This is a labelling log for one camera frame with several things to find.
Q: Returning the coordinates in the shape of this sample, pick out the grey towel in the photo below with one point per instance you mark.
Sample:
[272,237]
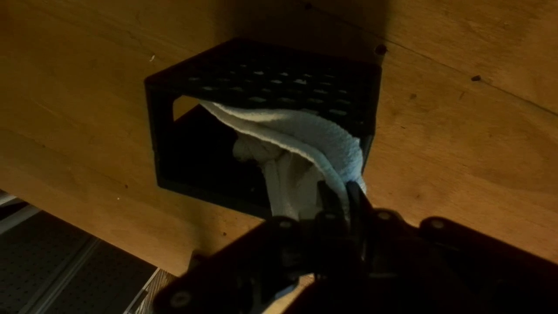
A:
[301,144]

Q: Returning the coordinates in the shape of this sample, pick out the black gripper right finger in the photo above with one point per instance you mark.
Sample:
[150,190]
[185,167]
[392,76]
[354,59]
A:
[464,254]

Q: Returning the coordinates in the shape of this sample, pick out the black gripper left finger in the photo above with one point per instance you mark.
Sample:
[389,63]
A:
[249,261]

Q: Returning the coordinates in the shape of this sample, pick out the black perforated plastic box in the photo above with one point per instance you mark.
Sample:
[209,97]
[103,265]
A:
[272,75]

